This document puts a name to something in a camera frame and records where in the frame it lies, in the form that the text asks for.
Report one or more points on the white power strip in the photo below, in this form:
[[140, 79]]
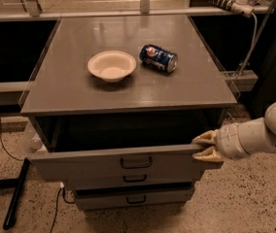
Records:
[[235, 6]]

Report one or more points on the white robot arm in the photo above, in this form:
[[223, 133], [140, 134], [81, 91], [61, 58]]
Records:
[[259, 135]]

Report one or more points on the grey drawer cabinet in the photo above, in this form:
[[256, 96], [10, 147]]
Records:
[[72, 110]]

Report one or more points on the grey drawer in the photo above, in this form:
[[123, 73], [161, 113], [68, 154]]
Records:
[[118, 199], [183, 176], [106, 163]]

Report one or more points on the black metal floor stand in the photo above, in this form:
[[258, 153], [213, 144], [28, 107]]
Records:
[[16, 185]]

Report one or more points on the blue pepsi can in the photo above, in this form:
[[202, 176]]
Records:
[[159, 58]]

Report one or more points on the white paper bowl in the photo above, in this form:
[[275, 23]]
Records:
[[112, 65]]

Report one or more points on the black top drawer handle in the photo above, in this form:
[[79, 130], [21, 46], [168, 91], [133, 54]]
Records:
[[140, 163]]

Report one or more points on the grey bottom drawer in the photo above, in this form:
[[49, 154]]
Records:
[[118, 199]]

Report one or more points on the black bottom drawer handle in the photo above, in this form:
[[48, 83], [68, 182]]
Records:
[[133, 200]]

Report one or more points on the black middle drawer handle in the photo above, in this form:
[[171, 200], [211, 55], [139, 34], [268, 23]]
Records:
[[134, 179]]

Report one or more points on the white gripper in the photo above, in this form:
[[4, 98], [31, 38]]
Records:
[[227, 142]]

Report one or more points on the black drawer handle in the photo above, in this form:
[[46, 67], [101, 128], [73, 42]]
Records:
[[134, 179], [133, 200], [140, 163]]

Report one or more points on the grey middle drawer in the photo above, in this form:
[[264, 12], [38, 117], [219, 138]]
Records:
[[183, 176]]

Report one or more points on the grey top drawer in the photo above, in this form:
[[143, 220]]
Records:
[[106, 163]]

